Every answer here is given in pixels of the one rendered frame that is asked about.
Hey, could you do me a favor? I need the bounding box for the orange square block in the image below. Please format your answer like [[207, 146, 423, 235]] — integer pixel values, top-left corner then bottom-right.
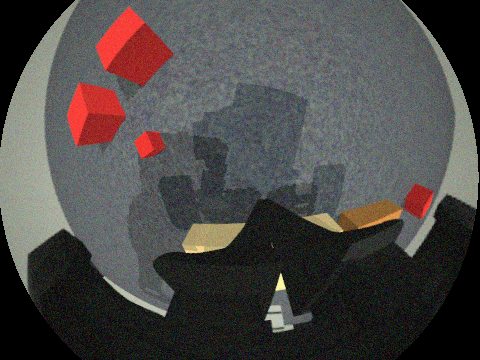
[[337, 199, 403, 232]]

